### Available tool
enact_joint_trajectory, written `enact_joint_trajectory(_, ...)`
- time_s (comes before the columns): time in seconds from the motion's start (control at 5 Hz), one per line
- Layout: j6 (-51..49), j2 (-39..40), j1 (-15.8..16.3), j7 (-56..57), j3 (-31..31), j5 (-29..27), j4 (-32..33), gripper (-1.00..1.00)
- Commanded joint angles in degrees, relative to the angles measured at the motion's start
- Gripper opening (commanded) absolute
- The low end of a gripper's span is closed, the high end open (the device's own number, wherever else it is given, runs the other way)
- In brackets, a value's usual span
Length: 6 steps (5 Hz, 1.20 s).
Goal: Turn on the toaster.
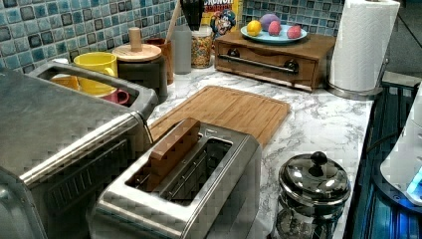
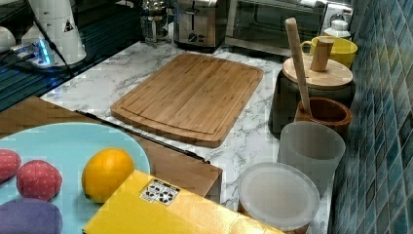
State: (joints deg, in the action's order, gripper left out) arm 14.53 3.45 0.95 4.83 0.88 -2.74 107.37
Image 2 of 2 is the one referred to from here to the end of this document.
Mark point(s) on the wooden shelf box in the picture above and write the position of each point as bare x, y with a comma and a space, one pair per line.
182, 168

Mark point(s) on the glass french press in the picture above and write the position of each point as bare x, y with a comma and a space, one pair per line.
154, 21

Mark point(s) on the yellow mug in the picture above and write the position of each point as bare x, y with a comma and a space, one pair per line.
343, 50

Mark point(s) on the white soap dispenser bottle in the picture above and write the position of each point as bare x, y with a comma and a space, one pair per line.
338, 28

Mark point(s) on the purple toy fruit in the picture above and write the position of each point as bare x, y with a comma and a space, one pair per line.
30, 216

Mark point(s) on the orange fruit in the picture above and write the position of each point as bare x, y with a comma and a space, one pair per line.
105, 172

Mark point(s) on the silver toaster oven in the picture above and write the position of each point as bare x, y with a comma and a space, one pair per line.
259, 24

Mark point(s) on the wooden pestle stick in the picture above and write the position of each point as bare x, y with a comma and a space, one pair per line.
294, 44

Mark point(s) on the red toy strawberry at edge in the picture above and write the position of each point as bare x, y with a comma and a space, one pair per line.
9, 164

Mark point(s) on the container with white plastic lid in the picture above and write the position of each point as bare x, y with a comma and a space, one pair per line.
278, 195

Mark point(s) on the frosted plastic cup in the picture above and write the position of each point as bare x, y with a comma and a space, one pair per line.
313, 149

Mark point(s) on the dark canister with wooden lid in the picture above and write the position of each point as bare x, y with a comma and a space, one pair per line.
336, 82

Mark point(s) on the bamboo cutting board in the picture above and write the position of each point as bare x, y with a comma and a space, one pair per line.
193, 98

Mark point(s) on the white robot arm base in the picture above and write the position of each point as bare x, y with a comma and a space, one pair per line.
53, 38

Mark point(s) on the yellow cardboard box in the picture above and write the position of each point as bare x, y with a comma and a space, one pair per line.
144, 204

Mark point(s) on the stainless steel toaster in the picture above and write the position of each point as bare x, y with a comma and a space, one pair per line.
200, 25

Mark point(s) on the light blue plate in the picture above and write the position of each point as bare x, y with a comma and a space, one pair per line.
68, 147

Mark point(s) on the brown wooden utensil cup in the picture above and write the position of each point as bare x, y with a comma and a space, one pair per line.
327, 112

